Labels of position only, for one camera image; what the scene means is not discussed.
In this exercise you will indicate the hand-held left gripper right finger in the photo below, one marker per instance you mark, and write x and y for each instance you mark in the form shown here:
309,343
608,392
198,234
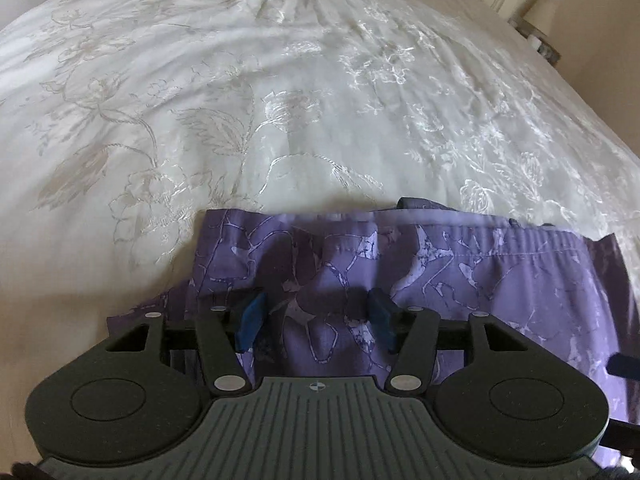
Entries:
380,319

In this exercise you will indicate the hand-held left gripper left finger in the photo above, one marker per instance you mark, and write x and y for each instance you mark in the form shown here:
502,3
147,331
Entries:
250,320

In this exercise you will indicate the purple patterned pants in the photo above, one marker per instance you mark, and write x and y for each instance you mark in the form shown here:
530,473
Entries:
500,285

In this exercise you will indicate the white floral bedspread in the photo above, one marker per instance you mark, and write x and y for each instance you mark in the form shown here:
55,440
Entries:
275,85

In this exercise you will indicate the dark bar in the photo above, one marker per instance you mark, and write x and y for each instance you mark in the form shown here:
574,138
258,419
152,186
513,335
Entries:
624,364

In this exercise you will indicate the silver jars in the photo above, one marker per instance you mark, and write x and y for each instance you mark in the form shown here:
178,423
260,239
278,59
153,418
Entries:
547,47

